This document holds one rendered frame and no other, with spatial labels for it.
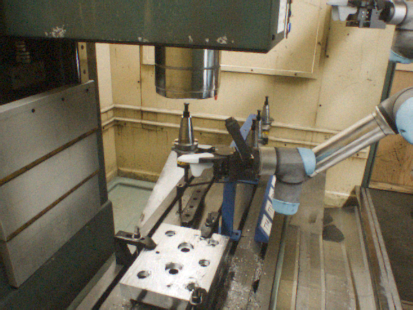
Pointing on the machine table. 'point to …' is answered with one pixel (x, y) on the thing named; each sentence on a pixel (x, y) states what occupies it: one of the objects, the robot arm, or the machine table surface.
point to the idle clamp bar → (193, 208)
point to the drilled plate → (150, 296)
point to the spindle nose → (187, 73)
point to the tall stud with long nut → (180, 196)
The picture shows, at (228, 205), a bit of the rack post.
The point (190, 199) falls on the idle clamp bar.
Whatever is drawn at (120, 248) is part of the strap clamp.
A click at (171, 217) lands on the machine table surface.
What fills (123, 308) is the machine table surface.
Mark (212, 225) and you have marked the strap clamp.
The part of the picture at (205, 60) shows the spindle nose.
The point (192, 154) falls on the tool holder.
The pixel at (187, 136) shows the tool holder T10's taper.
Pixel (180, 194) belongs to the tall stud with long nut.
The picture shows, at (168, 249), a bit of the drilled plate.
